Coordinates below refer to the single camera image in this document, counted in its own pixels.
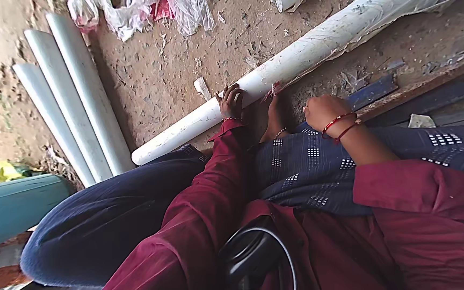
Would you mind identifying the person's body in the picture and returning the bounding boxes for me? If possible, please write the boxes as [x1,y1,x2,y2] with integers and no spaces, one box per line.
[216,199,464,290]

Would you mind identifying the crumpled white plastic bags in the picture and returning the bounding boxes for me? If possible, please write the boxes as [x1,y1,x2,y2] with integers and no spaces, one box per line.
[67,0,216,42]

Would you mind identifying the person's legs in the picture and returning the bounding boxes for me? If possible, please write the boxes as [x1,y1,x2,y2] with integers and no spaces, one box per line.
[20,93,464,288]

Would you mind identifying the dark blue flat bar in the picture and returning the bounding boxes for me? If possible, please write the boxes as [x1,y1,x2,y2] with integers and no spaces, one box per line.
[371,81,464,128]

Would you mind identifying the clear plastic scrap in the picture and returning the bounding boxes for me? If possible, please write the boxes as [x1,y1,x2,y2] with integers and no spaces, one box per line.
[340,69,370,92]

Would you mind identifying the person's left forearm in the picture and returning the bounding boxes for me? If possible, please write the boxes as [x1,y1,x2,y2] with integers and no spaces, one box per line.
[103,118,253,290]

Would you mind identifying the pinkish red plastic shred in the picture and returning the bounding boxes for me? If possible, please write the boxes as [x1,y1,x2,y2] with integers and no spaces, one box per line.
[262,82,283,102]

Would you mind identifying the long white plastic-wrapped pipe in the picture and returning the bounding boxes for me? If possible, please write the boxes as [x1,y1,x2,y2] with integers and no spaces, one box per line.
[131,0,455,166]

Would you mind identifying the person's right hand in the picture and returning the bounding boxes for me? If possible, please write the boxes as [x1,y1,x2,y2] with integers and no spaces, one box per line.
[303,94,355,137]

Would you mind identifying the rusty brown beam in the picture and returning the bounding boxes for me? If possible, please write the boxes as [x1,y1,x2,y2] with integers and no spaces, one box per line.
[359,47,464,125]

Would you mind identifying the small white scrap piece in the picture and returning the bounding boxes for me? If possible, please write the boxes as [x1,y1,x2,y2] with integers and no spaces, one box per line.
[194,77,212,101]

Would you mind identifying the person's left hand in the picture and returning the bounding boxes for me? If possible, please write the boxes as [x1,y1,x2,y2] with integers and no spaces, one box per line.
[215,83,245,121]

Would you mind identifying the pale stone-like fragment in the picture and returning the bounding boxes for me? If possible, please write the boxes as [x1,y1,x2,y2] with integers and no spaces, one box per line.
[408,114,436,129]

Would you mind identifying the black object with white rim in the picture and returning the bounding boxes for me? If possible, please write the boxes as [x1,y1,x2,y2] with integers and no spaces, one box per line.
[218,216,298,290]

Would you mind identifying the short white pipe end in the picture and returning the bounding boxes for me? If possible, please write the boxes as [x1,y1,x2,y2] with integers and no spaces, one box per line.
[275,0,305,13]

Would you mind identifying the grey-white pipe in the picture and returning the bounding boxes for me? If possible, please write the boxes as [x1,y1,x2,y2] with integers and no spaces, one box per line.
[13,63,96,188]
[46,12,135,176]
[24,29,114,183]

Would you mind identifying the teal cylindrical container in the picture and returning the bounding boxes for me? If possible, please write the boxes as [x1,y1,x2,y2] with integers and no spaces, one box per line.
[0,173,71,257]

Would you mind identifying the grey flat bar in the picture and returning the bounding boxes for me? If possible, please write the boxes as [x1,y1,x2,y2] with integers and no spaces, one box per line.
[401,102,464,128]

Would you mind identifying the person's right forearm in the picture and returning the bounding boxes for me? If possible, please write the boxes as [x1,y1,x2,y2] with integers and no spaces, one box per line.
[322,113,464,230]

